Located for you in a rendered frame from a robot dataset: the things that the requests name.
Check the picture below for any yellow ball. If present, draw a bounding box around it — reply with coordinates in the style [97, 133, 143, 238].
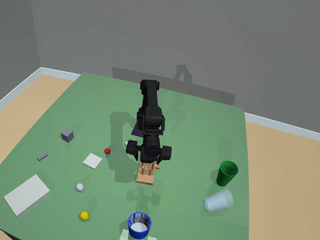
[79, 210, 90, 221]

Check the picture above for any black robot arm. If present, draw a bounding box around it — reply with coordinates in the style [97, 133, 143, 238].
[136, 79, 165, 164]

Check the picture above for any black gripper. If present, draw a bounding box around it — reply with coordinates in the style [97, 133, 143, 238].
[126, 138, 172, 165]

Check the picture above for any white flat square plate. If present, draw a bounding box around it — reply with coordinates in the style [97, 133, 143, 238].
[82, 153, 103, 170]

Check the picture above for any red ball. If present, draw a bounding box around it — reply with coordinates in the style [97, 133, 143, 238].
[104, 148, 111, 155]

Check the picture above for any dark green cup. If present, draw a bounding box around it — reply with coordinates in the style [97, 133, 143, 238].
[216, 160, 239, 187]

